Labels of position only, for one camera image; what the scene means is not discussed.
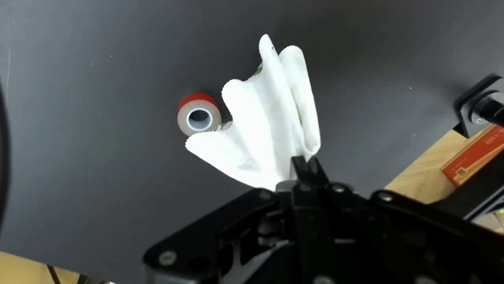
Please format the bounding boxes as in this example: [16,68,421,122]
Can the red tape roll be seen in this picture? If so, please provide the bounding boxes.
[177,92,223,138]

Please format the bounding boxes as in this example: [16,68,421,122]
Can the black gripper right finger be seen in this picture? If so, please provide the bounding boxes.
[308,157,504,284]

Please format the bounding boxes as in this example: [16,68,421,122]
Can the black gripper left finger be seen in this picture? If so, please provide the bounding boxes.
[142,155,314,284]

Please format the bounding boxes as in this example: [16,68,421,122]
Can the white cloth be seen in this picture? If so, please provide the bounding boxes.
[185,34,324,193]

